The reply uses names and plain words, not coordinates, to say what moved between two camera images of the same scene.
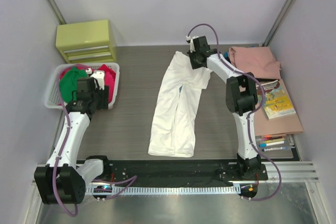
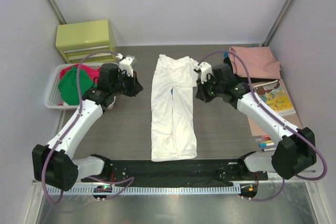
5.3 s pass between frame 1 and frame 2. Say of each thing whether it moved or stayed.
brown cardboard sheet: stayed
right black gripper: moved
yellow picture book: stayed
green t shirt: stayed
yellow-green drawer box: stayed
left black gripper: moved
